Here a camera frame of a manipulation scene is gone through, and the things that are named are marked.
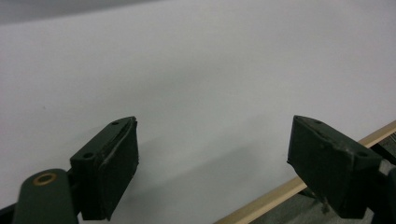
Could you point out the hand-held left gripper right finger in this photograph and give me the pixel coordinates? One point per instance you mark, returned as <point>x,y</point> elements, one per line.
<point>330,168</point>

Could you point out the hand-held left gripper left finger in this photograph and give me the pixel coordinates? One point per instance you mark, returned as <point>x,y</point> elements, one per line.
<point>106,174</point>

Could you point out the white table cover sheet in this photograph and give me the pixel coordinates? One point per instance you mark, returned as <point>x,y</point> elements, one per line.
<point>186,62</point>

